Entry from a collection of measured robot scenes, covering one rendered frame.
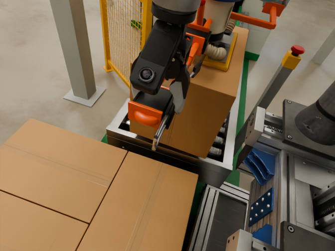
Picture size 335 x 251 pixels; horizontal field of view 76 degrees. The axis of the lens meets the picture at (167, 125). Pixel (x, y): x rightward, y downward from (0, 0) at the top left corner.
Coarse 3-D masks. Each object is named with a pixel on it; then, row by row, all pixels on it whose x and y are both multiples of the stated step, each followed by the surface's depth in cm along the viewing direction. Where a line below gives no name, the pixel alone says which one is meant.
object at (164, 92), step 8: (160, 88) 47; (168, 88) 48; (136, 96) 45; (144, 96) 45; (152, 96) 45; (160, 96) 46; (168, 96) 46; (128, 104) 44; (136, 104) 43; (144, 104) 43; (152, 104) 44; (160, 104) 44; (128, 112) 45; (144, 112) 44; (152, 112) 43; (160, 112) 43; (136, 120) 46; (160, 120) 44
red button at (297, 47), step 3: (294, 45) 116; (297, 45) 116; (291, 48) 115; (294, 48) 114; (297, 48) 114; (300, 48) 114; (303, 48) 115; (294, 51) 114; (297, 51) 113; (300, 51) 113; (303, 51) 114; (294, 54) 116; (297, 54) 115
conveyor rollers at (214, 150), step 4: (240, 24) 248; (128, 120) 130; (128, 124) 129; (224, 124) 142; (224, 128) 136; (220, 132) 136; (216, 136) 131; (216, 140) 130; (220, 140) 130; (220, 144) 130; (212, 148) 125; (216, 148) 125; (208, 152) 125; (212, 152) 124; (216, 152) 124; (220, 152) 124; (216, 156) 126
